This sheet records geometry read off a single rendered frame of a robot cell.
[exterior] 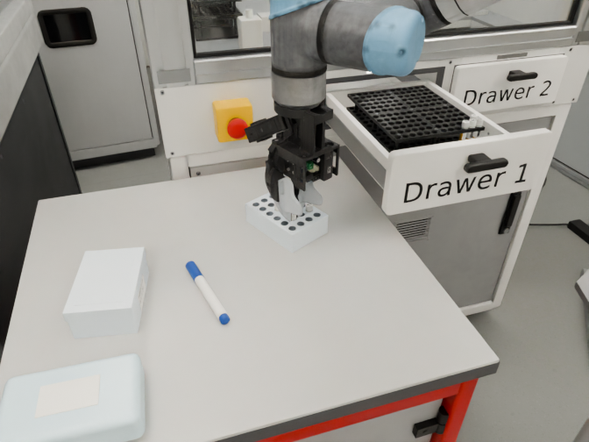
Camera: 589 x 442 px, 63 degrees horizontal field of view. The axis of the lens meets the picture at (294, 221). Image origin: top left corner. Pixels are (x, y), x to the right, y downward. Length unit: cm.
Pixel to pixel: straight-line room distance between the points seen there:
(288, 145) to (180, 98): 33
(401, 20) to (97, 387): 53
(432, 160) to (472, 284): 93
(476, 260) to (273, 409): 110
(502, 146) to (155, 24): 62
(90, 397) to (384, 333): 37
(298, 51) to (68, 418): 49
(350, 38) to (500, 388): 129
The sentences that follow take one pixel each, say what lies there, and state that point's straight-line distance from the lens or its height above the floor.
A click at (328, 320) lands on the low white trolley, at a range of 69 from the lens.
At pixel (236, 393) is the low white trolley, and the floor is 76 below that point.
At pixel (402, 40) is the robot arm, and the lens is 58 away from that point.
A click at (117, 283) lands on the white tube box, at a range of 71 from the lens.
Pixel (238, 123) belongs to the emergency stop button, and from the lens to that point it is 93.
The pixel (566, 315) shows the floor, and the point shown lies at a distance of 199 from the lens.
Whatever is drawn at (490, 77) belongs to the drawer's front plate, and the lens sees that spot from 120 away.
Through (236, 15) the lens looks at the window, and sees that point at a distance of 96.
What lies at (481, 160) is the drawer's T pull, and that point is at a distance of 80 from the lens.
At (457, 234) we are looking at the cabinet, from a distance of 147.
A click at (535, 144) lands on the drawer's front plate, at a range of 89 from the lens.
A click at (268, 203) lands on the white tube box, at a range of 85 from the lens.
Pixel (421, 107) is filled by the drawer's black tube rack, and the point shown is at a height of 90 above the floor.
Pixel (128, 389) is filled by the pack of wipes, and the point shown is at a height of 80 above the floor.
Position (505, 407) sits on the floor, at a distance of 163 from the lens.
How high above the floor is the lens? 127
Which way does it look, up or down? 36 degrees down
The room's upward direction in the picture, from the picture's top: straight up
